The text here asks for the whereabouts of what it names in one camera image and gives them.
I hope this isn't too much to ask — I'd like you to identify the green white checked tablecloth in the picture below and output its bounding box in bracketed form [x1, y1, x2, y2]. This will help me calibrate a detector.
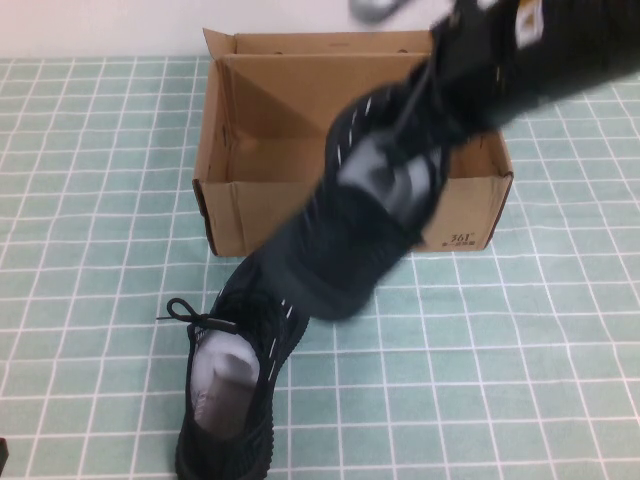
[0, 53, 640, 480]

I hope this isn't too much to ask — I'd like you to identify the black sneaker with white tongue label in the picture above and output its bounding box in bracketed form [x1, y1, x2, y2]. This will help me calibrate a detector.
[267, 49, 456, 324]

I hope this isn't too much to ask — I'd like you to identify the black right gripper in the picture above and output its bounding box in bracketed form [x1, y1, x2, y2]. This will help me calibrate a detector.
[429, 0, 521, 146]

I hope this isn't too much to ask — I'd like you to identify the brown cardboard shoe box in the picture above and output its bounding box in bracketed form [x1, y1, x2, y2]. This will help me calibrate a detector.
[193, 27, 515, 257]

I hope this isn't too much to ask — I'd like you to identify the black sneaker with bow-tied laces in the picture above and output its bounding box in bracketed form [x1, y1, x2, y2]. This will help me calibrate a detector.
[155, 252, 314, 480]

